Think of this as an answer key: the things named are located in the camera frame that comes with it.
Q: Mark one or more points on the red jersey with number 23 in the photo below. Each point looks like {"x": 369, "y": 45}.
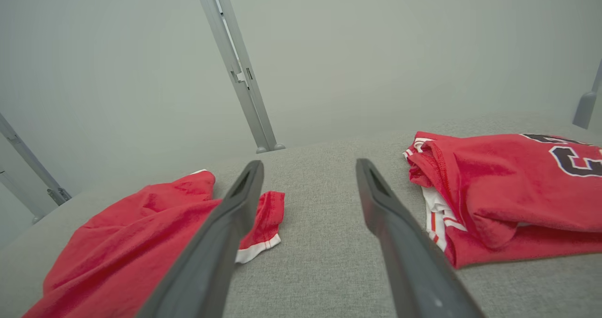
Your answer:
{"x": 508, "y": 191}

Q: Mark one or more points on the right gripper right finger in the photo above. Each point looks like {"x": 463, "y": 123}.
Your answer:
{"x": 414, "y": 271}

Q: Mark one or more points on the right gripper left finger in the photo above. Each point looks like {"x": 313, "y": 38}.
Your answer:
{"x": 211, "y": 261}

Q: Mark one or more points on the red shorts with white trim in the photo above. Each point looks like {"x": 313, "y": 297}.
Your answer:
{"x": 127, "y": 252}

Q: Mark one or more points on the grey angled partition leg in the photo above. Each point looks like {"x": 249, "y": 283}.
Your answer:
{"x": 585, "y": 108}

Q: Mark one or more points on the grey metal partition leg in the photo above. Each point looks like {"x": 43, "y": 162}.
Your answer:
{"x": 28, "y": 155}

